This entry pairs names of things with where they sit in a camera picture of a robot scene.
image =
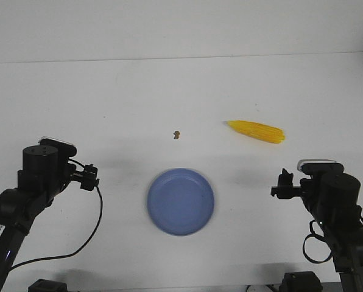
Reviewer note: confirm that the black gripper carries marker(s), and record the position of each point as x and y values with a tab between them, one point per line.
285	187
87	177

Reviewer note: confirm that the yellow corn cob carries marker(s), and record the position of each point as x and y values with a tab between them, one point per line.
257	131

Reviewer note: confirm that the blue round plate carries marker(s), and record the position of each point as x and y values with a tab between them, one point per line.
180	201

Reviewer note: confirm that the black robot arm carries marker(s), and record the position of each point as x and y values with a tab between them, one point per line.
331	196
47	170

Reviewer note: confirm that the small brown crumb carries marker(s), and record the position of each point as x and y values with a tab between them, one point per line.
176	134

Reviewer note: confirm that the white object at table edge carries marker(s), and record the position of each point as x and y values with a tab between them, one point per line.
261	288

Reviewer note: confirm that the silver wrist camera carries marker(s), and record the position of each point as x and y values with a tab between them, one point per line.
65	148
312	166

